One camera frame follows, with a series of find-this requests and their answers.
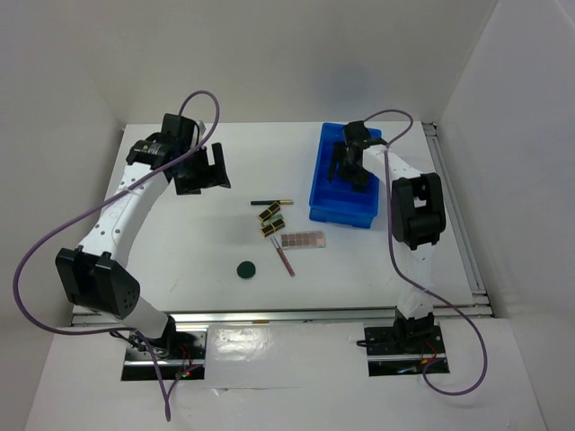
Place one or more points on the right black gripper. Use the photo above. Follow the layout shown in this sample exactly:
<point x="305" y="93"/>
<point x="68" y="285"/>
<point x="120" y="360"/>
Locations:
<point x="340" y="154"/>

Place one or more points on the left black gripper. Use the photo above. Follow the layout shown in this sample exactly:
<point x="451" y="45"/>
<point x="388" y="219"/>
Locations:
<point x="219" y="178"/>

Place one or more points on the dark green mascara tube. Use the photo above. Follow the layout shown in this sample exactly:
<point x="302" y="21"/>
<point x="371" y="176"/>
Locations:
<point x="268" y="202"/>

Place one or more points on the red lip gloss tube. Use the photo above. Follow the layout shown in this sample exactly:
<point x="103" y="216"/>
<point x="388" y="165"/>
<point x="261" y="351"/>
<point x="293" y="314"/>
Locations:
<point x="283" y="257"/>

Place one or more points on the green round compact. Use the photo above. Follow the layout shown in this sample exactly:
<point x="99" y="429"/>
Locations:
<point x="246" y="270"/>

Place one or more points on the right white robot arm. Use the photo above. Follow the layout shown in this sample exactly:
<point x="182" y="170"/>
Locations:
<point x="416" y="219"/>

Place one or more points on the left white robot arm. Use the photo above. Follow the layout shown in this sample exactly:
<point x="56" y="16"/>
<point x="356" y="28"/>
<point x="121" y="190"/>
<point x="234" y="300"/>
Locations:
<point x="94" y="274"/>

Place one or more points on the blue plastic organizer bin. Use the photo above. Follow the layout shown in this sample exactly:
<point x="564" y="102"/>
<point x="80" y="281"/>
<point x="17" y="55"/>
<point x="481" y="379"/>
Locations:
<point x="333" y="199"/>

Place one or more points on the upper black gold lipstick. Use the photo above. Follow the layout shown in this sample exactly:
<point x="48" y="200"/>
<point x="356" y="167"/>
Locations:
<point x="270" y="211"/>

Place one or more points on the black gold lipstick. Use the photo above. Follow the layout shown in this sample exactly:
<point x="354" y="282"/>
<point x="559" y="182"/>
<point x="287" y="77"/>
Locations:
<point x="272" y="227"/>
<point x="270" y="211"/>

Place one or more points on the green lip balm tube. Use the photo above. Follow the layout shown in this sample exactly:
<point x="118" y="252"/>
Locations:
<point x="272" y="220"/>

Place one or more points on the lower black gold lipstick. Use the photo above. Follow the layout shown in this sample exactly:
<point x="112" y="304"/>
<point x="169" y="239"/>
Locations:
<point x="272" y="227"/>

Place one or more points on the eyeshadow palette clear case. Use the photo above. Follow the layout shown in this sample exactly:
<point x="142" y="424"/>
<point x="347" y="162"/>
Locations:
<point x="302" y="240"/>

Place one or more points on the right side aluminium rail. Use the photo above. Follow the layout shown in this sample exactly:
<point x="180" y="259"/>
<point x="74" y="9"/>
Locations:
<point x="478" y="292"/>

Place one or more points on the aluminium rail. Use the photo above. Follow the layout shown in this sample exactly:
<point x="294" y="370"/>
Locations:
<point x="478" y="292"/>
<point x="89" y="319"/>

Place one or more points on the front aluminium rail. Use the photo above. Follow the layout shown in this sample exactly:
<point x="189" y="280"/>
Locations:
<point x="89" y="319"/>

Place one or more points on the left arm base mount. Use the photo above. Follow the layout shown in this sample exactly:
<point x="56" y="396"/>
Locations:
<point x="184" y="360"/>

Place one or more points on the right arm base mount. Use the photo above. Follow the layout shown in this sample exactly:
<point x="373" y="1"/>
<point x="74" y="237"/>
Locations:
<point x="404" y="348"/>

